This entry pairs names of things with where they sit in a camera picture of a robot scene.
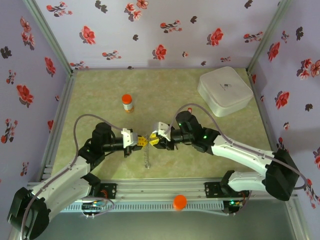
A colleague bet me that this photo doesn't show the orange-capped labelled bottle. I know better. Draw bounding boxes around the orange-capped labelled bottle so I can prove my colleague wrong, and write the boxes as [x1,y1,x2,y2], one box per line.
[121,94,135,114]

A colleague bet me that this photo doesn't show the white square lidded case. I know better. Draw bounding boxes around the white square lidded case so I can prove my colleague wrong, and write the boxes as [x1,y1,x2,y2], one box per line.
[197,66,254,118]

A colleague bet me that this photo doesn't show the round orange cap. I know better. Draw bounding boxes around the round orange cap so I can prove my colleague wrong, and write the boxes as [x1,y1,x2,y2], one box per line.
[172,194,188,212]

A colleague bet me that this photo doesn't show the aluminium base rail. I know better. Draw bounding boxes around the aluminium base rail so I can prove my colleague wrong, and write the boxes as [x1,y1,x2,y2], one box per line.
[26,177,300,201]

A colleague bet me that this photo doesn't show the aluminium table side rail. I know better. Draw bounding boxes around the aluminium table side rail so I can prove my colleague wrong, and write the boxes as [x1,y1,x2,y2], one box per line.
[39,69,78,182]
[247,69,278,151]

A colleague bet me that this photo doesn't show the white slotted cable duct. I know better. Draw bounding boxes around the white slotted cable duct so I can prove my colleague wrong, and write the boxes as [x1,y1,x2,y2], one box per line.
[59,201,225,213]

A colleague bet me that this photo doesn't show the circuit board with wires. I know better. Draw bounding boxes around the circuit board with wires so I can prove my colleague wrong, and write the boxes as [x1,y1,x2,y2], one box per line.
[223,198,247,217]
[81,197,116,220]

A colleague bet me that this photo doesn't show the aluminium frame post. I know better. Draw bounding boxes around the aluminium frame post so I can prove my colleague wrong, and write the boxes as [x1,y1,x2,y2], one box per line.
[23,0,76,76]
[246,0,292,73]

